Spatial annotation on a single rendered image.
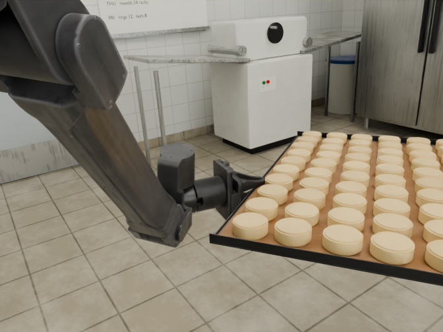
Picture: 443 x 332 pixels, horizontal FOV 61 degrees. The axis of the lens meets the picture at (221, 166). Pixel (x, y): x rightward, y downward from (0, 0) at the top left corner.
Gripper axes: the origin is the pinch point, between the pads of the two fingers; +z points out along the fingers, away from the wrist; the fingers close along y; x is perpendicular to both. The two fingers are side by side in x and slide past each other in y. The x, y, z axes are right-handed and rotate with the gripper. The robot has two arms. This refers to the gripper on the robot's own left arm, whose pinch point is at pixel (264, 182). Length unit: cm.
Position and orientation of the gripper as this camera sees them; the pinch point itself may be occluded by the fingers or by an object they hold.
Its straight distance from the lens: 72.7
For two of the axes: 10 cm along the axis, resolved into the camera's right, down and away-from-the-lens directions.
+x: 3.9, 3.1, -8.6
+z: 9.2, -1.7, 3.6
